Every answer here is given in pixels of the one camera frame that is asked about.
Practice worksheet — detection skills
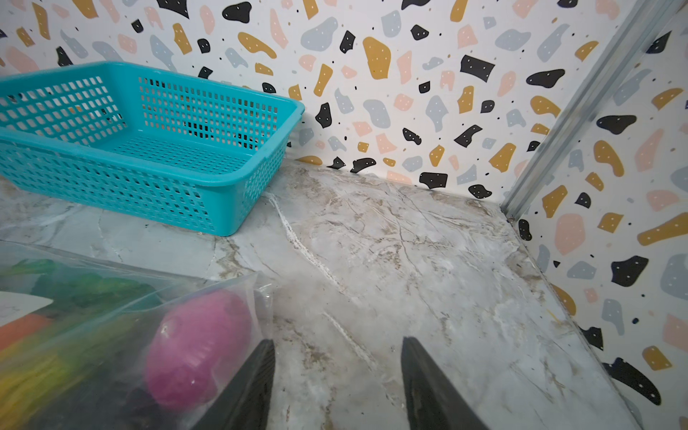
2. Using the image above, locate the teal plastic basket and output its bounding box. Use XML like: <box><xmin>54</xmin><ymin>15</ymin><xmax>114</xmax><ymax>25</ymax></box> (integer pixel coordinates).
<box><xmin>1</xmin><ymin>62</ymin><xmax>305</xmax><ymax>237</ymax></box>

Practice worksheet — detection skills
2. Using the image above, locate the purple toy onion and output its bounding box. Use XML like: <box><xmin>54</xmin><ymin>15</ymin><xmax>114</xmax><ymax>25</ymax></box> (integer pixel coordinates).
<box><xmin>145</xmin><ymin>290</ymin><xmax>253</xmax><ymax>411</ymax></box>

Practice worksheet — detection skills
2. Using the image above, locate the green toy leaf vegetable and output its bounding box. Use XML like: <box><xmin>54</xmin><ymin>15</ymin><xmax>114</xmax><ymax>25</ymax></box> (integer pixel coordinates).
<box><xmin>1</xmin><ymin>259</ymin><xmax>155</xmax><ymax>318</ymax></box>

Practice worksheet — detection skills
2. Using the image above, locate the orange toy carrot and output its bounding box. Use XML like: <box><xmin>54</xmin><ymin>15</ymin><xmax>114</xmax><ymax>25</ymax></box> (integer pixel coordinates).
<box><xmin>0</xmin><ymin>314</ymin><xmax>53</xmax><ymax>350</ymax></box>

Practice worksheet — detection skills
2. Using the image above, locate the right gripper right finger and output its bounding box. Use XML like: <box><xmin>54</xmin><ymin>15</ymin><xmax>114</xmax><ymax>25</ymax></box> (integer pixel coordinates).
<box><xmin>401</xmin><ymin>337</ymin><xmax>487</xmax><ymax>430</ymax></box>

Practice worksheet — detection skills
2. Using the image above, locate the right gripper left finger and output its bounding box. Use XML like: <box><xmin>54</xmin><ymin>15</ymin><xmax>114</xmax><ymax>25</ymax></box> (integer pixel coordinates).
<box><xmin>192</xmin><ymin>340</ymin><xmax>276</xmax><ymax>430</ymax></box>

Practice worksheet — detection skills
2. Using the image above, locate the clear zip top bag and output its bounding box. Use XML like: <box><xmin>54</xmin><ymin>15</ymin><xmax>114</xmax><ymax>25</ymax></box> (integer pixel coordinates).
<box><xmin>1</xmin><ymin>242</ymin><xmax>275</xmax><ymax>429</ymax></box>

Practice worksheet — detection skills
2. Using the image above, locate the yellow green toy mango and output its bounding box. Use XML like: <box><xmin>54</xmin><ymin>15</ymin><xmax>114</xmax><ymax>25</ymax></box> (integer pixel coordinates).
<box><xmin>1</xmin><ymin>317</ymin><xmax>137</xmax><ymax>429</ymax></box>

